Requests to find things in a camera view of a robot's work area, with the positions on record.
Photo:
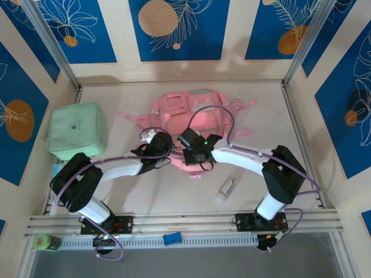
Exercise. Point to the pink school backpack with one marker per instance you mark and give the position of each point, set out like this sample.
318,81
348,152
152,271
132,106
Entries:
174,116

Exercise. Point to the clear plastic stationery packet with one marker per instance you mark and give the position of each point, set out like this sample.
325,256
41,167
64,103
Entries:
230,185

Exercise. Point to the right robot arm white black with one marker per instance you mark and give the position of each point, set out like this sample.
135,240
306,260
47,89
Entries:
237,155

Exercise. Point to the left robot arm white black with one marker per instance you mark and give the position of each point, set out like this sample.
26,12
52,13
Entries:
121,171

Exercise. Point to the light blue tissue pack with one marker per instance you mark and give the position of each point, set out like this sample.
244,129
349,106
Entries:
58,169

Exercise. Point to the mint green square pouch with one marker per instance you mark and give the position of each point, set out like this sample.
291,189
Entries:
75,127

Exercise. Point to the blue bone shaped sponge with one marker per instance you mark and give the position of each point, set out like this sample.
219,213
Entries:
172,239

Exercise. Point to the left black electronics board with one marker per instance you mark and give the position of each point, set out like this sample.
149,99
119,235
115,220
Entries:
103,241

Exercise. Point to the black electronics board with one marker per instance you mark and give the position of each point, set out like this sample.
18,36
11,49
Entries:
103,241
268,241

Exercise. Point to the right black electronics board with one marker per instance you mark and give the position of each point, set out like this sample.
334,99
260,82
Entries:
268,241

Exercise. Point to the green bottle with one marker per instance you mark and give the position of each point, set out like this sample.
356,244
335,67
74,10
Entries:
43,242

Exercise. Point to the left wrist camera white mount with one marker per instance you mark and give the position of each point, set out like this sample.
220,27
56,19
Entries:
147,135

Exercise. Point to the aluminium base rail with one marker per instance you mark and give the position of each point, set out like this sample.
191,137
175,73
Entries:
188,223

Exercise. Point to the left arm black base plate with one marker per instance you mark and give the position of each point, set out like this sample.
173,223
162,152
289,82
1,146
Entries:
124,224

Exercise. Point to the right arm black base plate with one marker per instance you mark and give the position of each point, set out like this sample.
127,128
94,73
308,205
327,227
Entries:
243,222

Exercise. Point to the left aluminium frame post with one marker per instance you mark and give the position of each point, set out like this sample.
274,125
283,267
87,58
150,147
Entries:
52,43

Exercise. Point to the aluminium frame post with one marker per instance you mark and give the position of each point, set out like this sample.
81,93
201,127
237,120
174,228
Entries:
308,43
52,43

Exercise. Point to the right aluminium frame post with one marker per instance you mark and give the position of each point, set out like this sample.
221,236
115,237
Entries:
308,43

